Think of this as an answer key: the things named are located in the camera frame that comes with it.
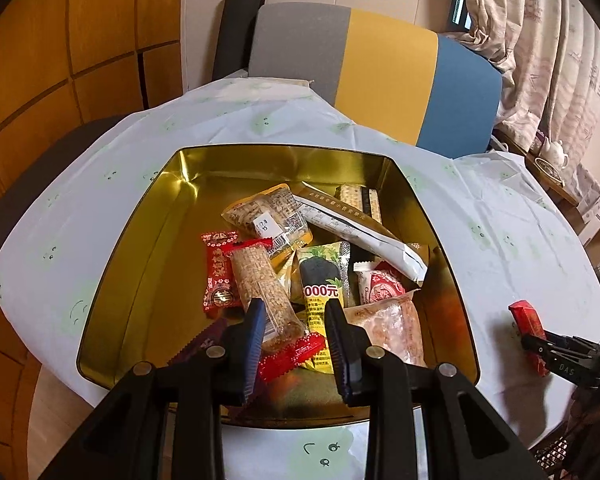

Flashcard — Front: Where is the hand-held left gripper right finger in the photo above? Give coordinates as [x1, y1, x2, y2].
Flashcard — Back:
[324, 298, 546, 480]

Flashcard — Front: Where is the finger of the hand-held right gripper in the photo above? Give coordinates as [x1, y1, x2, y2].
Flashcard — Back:
[544, 331, 600, 355]
[521, 335, 600, 388]

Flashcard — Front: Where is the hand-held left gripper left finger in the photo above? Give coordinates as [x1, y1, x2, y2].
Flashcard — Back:
[40, 298, 267, 480]

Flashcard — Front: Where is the glossy red snack packet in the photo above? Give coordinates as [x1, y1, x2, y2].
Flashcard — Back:
[509, 300, 551, 377]

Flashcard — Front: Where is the clear orange cake packet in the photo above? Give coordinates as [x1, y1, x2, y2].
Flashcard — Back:
[342, 292, 427, 367]

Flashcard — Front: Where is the red-ended sesame bar packet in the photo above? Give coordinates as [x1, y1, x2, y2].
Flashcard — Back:
[230, 238, 327, 381]

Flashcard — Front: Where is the yellow green snack packet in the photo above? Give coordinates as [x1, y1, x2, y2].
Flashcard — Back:
[290, 241, 353, 376]

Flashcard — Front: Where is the white red patterned packet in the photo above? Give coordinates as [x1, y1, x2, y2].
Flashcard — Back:
[354, 260, 408, 306]

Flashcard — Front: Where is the red gold patterned packet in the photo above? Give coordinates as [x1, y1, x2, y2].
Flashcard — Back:
[200, 230, 243, 318]

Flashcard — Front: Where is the long white gold packet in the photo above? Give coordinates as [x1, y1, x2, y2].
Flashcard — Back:
[292, 182, 428, 286]

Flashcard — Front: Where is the orange sesame snack packet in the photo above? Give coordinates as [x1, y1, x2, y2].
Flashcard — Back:
[221, 185, 313, 261]

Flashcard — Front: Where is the gold tin box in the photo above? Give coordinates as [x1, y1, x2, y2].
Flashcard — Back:
[75, 144, 481, 428]

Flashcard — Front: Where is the clear cracker packet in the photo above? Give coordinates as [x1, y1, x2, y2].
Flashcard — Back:
[334, 184, 383, 223]

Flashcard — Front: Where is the woven wicker seat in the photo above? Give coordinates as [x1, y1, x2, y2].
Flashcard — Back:
[532, 435, 573, 471]

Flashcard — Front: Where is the light blue plastic tablecloth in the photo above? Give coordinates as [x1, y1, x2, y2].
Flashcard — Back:
[0, 76, 600, 480]

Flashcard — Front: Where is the white cardboard box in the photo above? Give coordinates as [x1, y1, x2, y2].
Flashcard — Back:
[577, 165, 600, 246]

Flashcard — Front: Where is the wooden side table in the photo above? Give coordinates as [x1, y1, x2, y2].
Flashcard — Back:
[495, 127, 581, 206]

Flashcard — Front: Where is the round tea tray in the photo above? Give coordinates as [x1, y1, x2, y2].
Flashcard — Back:
[534, 156, 565, 181]

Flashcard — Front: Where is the white teapot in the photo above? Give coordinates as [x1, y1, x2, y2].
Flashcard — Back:
[542, 140, 570, 168]

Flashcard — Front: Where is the grey yellow blue chair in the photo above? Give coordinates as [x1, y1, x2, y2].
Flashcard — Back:
[247, 2, 502, 156]

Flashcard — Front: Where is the patterned beige curtain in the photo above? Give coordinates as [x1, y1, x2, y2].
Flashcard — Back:
[457, 0, 600, 196]

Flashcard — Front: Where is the black rolled mat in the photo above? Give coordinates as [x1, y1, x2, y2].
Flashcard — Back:
[211, 0, 268, 83]

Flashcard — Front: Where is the wooden wardrobe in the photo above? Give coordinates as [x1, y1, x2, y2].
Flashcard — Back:
[0, 0, 186, 480]

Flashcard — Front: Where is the window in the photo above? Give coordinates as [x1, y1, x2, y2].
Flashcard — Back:
[447, 0, 476, 33]

